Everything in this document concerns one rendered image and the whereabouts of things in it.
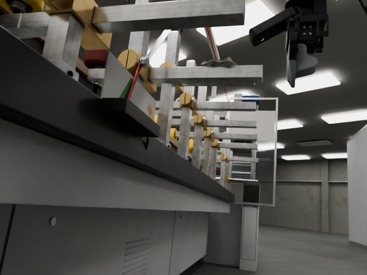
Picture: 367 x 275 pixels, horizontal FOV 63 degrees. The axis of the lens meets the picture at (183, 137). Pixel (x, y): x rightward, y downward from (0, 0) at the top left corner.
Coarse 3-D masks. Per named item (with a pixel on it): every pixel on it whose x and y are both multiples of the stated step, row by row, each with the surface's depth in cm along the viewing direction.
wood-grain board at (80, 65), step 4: (0, 8) 57; (4, 8) 57; (4, 12) 58; (8, 12) 58; (40, 40) 68; (44, 40) 68; (80, 60) 81; (76, 64) 80; (80, 64) 81; (84, 64) 83; (76, 68) 81; (80, 68) 81; (84, 68) 83; (80, 72) 83; (84, 72) 83; (100, 84) 92; (100, 88) 94; (172, 140) 166; (172, 144) 169; (176, 144) 174; (188, 152) 203; (188, 156) 204; (200, 164) 244
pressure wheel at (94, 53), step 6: (90, 54) 75; (96, 54) 75; (102, 54) 75; (84, 60) 77; (90, 60) 75; (96, 60) 75; (102, 60) 75; (90, 66) 78; (96, 66) 77; (102, 66) 78; (96, 84) 77; (96, 90) 77
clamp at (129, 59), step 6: (120, 54) 67; (126, 54) 67; (132, 54) 67; (138, 54) 69; (120, 60) 67; (126, 60) 67; (132, 60) 66; (126, 66) 67; (132, 66) 66; (150, 66) 73; (132, 72) 68; (144, 72) 70; (144, 78) 70; (144, 84) 73; (150, 84) 74; (156, 84) 78; (150, 90) 77
